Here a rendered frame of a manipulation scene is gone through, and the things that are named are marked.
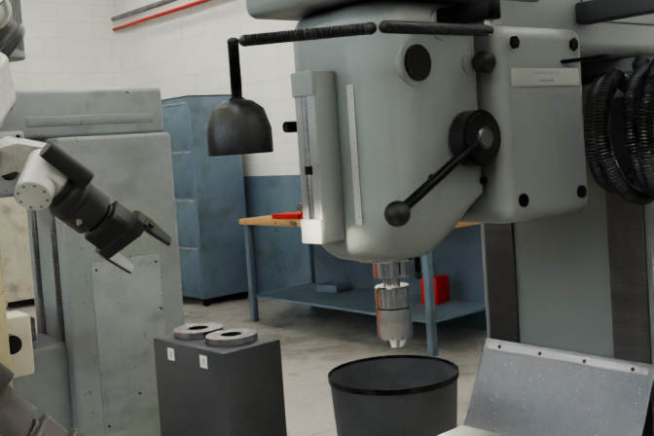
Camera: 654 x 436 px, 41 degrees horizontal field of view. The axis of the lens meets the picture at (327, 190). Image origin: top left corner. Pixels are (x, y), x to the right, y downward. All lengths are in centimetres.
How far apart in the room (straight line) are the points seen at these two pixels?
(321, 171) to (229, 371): 51
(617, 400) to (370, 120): 61
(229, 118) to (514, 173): 40
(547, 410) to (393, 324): 39
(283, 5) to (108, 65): 995
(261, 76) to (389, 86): 751
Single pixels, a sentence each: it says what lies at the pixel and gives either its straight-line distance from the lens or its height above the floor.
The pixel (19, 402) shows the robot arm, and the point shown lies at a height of 116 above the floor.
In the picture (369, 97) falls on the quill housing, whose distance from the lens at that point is 105.
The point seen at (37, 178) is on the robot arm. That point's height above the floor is 144.
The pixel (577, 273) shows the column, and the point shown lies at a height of 123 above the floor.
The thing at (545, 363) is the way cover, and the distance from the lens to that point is 149.
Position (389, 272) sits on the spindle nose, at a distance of 115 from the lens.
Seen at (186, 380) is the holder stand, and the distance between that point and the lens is 157.
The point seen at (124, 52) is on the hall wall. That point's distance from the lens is 1094.
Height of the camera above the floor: 146
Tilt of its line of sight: 3 degrees down
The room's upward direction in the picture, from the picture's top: 4 degrees counter-clockwise
